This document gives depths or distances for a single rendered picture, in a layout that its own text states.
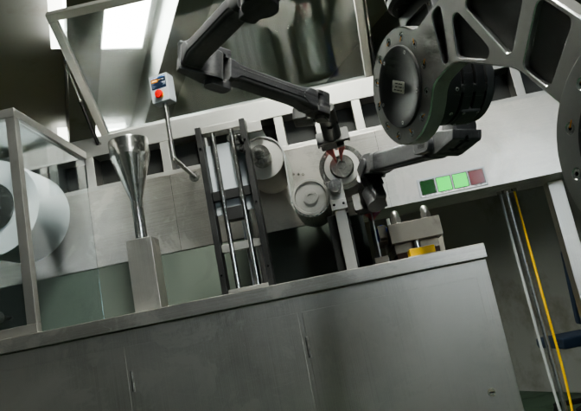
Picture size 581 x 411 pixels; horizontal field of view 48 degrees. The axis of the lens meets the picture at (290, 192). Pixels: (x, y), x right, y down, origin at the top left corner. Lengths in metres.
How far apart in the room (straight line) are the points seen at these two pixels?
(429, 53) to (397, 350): 0.96
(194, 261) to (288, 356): 0.79
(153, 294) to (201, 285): 0.29
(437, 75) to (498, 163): 1.49
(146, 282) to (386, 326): 0.85
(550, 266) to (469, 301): 3.20
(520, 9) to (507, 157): 1.65
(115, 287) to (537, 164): 1.62
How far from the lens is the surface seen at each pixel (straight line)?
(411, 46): 1.11
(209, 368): 1.86
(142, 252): 2.26
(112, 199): 2.62
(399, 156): 1.75
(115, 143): 2.35
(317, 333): 1.81
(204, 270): 2.48
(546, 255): 5.01
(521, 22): 0.90
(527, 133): 2.57
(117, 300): 2.57
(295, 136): 2.59
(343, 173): 2.10
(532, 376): 5.45
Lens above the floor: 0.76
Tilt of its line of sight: 12 degrees up
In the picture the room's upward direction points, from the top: 11 degrees counter-clockwise
